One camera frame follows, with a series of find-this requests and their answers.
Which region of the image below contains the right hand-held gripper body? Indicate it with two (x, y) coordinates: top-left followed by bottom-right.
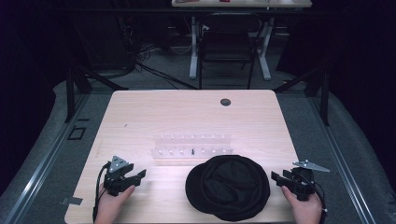
(288, 159), (331, 202)

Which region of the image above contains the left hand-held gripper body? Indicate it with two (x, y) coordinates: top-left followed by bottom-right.
(103, 155), (136, 197)

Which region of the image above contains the black hat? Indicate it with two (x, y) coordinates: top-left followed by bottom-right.
(184, 154), (272, 222)

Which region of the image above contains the person's right hand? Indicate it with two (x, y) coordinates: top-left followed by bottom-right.
(281, 186), (324, 224)

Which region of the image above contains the grey tape strip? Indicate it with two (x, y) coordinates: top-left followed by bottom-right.
(60, 196), (84, 206)

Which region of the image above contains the clear acrylic rack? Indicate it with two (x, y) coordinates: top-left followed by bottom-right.
(150, 133), (234, 161)

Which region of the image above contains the black tape square outline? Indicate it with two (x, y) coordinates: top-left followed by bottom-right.
(66, 125), (87, 141)

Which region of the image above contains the black chair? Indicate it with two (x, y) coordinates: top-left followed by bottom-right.
(197, 12), (266, 91)

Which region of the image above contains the white-legged desk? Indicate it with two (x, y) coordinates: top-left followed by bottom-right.
(171, 0), (313, 81)

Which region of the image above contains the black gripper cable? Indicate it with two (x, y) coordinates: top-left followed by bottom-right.
(298, 172), (329, 224)
(92, 161), (112, 224)

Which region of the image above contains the aluminium floor rail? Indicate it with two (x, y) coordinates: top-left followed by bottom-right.
(1, 92), (92, 224)
(306, 96), (377, 224)

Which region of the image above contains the black metal frame stand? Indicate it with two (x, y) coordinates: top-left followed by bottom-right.
(273, 57), (331, 127)
(64, 60), (129, 123)

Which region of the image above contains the bundle of floor cables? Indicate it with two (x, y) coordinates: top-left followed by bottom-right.
(124, 18), (200, 91)

